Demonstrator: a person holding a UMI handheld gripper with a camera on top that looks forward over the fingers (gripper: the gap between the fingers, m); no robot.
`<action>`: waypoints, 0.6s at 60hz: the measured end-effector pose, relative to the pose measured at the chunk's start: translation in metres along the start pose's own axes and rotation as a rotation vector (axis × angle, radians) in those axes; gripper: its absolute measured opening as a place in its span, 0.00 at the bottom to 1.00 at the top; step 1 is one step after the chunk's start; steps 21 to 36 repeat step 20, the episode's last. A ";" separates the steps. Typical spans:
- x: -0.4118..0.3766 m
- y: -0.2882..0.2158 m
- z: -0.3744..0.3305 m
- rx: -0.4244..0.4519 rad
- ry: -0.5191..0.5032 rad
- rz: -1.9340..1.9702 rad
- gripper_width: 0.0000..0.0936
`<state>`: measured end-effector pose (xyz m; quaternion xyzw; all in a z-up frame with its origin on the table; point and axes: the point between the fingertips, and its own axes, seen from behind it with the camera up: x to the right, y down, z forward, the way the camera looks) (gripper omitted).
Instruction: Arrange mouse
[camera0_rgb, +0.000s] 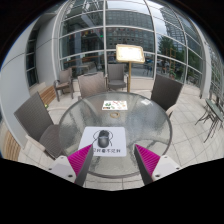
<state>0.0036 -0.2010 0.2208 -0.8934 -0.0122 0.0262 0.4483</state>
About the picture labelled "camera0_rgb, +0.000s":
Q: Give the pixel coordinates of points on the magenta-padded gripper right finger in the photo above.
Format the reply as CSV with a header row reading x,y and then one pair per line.
x,y
149,161

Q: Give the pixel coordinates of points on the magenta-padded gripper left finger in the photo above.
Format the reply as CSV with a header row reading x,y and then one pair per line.
x,y
78,161

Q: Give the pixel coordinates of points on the black computer mouse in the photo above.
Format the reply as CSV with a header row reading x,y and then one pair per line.
x,y
103,138

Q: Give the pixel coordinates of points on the white mouse pad black print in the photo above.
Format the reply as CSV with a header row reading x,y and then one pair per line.
x,y
118,141

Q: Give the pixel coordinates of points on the small white card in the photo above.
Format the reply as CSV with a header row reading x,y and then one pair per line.
x,y
145,102

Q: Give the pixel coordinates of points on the colourful printed menu sheet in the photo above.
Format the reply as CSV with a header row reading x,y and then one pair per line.
x,y
114,105

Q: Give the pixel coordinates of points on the dark metal folding furniture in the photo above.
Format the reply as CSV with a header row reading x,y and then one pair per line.
x,y
213,115

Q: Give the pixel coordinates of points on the grey wicker chair wooden armrests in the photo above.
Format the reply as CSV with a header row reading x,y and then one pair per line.
x,y
65,80

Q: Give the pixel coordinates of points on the gold framed menu stand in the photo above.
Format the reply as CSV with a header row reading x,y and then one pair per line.
x,y
130,53

